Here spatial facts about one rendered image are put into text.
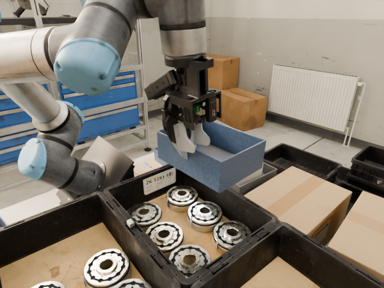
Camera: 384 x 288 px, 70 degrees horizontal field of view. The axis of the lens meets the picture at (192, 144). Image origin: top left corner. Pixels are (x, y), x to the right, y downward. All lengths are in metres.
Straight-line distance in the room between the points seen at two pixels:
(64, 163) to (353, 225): 0.85
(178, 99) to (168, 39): 0.10
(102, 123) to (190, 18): 2.32
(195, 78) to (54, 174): 0.63
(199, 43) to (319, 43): 3.18
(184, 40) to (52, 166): 0.63
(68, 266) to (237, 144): 0.51
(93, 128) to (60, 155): 1.75
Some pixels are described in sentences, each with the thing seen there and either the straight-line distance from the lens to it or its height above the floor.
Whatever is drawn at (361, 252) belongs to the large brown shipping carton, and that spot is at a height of 0.90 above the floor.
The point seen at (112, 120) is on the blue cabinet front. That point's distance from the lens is 2.75.
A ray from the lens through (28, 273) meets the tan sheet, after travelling 0.82.
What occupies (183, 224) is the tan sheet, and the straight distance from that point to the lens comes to 0.83.
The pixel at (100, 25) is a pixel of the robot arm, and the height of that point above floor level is 1.37.
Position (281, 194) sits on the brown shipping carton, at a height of 0.86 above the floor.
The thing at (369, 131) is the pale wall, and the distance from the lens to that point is 3.55.
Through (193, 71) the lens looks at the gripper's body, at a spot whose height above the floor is 1.31.
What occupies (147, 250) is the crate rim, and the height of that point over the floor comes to 0.93.
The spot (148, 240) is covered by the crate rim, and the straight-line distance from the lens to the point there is 0.65.
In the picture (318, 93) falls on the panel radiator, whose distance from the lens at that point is 3.52.
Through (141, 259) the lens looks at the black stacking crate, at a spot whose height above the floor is 0.89.
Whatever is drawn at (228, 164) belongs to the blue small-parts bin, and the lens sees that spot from 0.53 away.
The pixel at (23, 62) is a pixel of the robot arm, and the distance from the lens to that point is 0.46.
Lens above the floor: 1.39
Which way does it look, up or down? 26 degrees down
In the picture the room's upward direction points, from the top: straight up
